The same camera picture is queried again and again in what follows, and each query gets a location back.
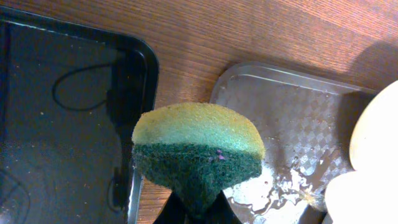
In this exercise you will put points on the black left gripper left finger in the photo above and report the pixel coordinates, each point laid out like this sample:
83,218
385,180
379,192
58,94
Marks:
173,212

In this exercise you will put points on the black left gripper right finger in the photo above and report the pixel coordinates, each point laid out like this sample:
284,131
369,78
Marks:
221,212

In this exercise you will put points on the green yellow sponge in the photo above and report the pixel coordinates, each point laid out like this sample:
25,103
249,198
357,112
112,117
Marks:
197,150

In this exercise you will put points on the white plate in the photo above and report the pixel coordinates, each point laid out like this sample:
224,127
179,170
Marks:
373,143
360,197

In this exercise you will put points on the white plate top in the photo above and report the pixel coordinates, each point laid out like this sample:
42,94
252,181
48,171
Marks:
373,143

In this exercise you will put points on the dark brown serving tray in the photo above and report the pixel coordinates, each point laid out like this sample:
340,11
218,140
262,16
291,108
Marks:
305,123

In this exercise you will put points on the black plastic tray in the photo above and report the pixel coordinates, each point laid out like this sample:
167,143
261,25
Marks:
70,98

